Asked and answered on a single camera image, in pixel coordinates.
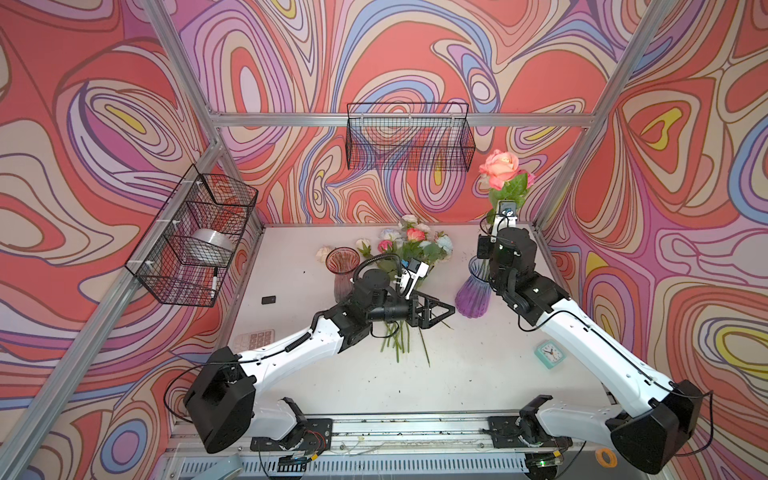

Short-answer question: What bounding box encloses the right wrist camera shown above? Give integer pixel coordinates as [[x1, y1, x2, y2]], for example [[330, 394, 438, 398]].
[[489, 200, 518, 236]]

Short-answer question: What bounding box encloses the pale peach rose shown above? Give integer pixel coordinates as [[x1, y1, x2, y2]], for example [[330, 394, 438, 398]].
[[315, 245, 334, 264]]

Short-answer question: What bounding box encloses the white blue flower sprig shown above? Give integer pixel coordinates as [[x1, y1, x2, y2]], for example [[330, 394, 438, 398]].
[[354, 214, 454, 346]]

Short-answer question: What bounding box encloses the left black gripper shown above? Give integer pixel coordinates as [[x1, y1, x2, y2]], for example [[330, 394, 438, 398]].
[[363, 290, 453, 335]]

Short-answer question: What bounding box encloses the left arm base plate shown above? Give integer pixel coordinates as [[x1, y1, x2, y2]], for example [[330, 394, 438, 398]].
[[250, 418, 333, 454]]

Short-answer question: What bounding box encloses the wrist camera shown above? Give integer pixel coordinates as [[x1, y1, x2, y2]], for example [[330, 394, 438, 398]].
[[489, 200, 518, 236], [397, 259, 430, 300]]

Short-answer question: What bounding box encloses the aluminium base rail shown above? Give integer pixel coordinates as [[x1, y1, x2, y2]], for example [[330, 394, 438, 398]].
[[153, 411, 646, 479]]

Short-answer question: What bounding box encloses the blue purple glass vase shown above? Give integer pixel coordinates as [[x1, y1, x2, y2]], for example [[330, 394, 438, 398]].
[[455, 257, 492, 319]]

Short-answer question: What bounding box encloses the mint green alarm clock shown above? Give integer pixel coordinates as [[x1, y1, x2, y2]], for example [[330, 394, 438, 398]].
[[534, 340, 566, 370]]

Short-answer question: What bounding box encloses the red grey glass vase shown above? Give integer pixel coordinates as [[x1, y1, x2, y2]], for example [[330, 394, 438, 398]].
[[325, 247, 360, 303]]

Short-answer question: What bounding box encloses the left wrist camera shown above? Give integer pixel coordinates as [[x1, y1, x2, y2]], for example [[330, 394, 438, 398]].
[[397, 259, 430, 300]]

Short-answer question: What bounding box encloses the pink calculator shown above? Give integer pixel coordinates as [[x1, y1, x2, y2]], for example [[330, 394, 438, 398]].
[[229, 329, 275, 353]]

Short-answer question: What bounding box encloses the left black wire basket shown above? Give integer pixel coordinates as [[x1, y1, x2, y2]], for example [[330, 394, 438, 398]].
[[125, 166, 258, 307]]

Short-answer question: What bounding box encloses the red pink rose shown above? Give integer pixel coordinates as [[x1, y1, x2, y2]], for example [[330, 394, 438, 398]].
[[383, 226, 431, 368]]

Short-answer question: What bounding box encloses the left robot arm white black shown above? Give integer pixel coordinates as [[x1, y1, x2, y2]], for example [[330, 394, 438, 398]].
[[183, 269, 456, 454]]

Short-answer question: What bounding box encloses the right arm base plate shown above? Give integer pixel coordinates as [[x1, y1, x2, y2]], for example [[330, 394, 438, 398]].
[[483, 415, 573, 450]]

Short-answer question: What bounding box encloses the salmon pink rose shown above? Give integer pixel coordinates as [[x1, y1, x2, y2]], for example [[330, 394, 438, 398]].
[[479, 150, 532, 225]]

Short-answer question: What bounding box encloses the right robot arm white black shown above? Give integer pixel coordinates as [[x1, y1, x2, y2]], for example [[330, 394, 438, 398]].
[[477, 227, 707, 474]]

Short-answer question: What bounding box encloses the black wire basket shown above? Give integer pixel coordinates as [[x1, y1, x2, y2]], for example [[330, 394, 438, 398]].
[[125, 166, 258, 307], [345, 100, 476, 172]]

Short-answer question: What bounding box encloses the back black wire basket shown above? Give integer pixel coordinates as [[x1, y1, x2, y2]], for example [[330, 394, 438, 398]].
[[345, 100, 476, 172]]

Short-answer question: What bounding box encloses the silver tape roll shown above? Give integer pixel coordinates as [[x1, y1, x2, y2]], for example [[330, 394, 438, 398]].
[[192, 228, 235, 251]]

